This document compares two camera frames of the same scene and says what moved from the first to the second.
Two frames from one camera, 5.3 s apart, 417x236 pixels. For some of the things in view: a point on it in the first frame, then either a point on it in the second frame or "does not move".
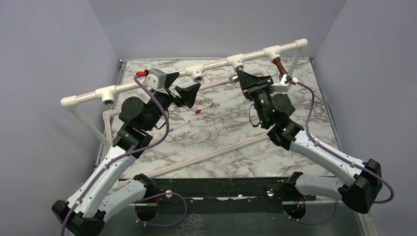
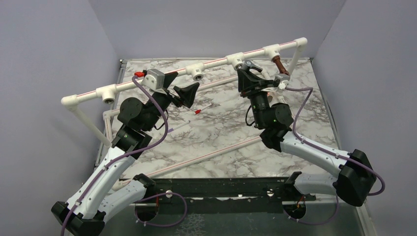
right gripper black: x=248 y=80 does not move
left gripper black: x=188 y=94 does not move
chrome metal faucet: x=234 y=78 to x=248 y=64
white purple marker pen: x=171 y=129 does not move
